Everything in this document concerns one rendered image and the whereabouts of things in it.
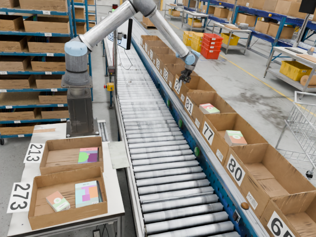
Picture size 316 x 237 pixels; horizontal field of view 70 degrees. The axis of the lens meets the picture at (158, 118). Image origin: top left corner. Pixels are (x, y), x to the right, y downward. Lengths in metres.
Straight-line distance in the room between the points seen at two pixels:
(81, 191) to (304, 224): 1.22
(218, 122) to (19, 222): 1.44
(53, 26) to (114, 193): 1.80
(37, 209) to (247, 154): 1.29
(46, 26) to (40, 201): 1.73
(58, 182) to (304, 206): 1.40
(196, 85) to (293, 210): 1.57
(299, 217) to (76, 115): 1.59
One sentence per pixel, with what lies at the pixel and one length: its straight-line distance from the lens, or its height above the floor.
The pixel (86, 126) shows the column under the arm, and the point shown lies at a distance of 1.93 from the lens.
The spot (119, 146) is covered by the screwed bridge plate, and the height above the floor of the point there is 0.75.
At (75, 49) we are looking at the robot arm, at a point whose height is 1.44.
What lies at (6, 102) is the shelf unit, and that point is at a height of 0.54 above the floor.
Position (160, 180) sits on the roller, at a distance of 1.57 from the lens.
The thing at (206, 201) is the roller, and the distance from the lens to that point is 1.53.
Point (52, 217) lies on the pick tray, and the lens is 1.35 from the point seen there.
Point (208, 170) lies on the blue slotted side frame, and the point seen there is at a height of 0.76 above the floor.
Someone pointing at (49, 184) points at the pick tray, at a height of 0.77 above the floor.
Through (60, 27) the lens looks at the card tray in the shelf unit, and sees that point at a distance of 2.63.
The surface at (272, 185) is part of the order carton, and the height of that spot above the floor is 0.88.
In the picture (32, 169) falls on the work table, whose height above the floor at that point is 0.75.
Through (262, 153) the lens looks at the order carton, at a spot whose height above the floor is 0.97.
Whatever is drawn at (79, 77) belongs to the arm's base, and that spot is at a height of 1.23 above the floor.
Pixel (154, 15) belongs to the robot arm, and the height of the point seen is 1.67.
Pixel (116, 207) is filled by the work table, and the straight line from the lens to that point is 1.42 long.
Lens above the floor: 1.88
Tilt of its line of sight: 31 degrees down
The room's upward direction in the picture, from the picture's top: 6 degrees clockwise
